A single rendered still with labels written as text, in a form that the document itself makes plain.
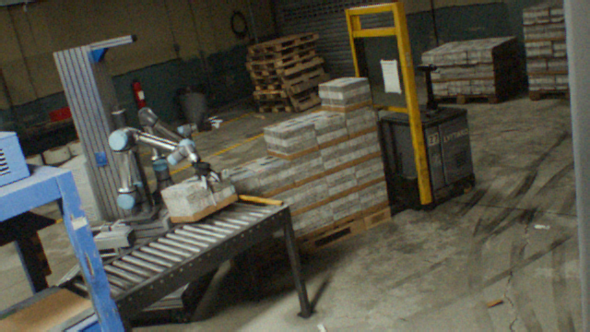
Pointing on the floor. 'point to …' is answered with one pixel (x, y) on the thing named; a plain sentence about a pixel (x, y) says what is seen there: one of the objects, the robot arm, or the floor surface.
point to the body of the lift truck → (436, 161)
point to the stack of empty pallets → (272, 60)
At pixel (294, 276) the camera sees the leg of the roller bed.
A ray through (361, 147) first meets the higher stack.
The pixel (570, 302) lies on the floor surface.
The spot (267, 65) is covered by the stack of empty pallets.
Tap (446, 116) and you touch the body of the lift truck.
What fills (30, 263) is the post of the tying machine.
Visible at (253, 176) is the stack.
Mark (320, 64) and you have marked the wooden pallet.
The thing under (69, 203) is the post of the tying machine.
